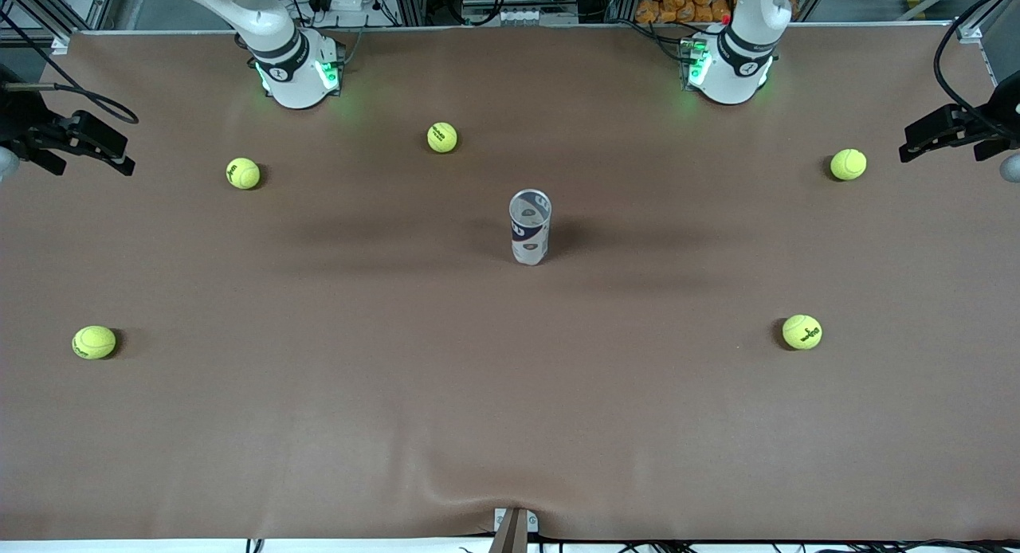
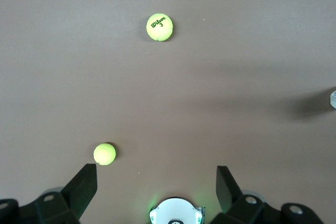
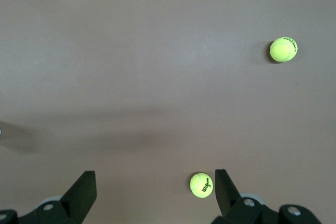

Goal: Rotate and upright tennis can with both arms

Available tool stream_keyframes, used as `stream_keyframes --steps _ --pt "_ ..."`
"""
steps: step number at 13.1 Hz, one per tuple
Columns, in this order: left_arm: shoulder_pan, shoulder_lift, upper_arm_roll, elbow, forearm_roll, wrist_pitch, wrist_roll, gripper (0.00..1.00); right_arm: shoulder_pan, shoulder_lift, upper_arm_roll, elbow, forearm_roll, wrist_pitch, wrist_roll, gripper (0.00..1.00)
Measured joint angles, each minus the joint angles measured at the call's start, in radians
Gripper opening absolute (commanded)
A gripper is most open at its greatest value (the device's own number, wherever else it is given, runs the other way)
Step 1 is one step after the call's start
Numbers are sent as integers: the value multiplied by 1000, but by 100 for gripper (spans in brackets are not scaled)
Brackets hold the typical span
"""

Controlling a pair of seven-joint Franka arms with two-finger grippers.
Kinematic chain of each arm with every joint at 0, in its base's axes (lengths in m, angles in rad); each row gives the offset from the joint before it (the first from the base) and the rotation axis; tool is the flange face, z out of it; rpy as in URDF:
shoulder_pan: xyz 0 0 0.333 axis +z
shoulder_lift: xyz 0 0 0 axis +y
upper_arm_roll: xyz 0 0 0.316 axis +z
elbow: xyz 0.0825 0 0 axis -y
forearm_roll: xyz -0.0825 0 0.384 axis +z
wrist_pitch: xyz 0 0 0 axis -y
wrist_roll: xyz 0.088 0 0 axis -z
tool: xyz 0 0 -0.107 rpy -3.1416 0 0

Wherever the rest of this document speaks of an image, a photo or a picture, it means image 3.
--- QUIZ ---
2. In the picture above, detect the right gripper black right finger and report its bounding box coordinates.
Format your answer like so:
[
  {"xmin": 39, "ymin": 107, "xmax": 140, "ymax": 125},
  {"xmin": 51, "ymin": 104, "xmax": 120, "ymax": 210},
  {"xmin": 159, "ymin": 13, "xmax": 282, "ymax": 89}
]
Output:
[{"xmin": 212, "ymin": 168, "xmax": 325, "ymax": 224}]

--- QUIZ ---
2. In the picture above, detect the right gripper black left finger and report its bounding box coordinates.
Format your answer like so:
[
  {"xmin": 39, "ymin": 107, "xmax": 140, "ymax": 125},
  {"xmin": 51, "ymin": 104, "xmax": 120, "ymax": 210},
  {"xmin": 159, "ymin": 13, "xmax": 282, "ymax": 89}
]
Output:
[{"xmin": 0, "ymin": 170, "xmax": 98, "ymax": 224}]

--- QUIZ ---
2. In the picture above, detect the yellow-green tennis ball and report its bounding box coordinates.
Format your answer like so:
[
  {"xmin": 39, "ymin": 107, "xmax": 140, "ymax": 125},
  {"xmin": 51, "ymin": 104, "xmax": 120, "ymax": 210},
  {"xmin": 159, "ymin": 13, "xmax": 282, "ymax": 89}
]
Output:
[
  {"xmin": 269, "ymin": 36, "xmax": 299, "ymax": 63},
  {"xmin": 190, "ymin": 172, "xmax": 214, "ymax": 198}
]

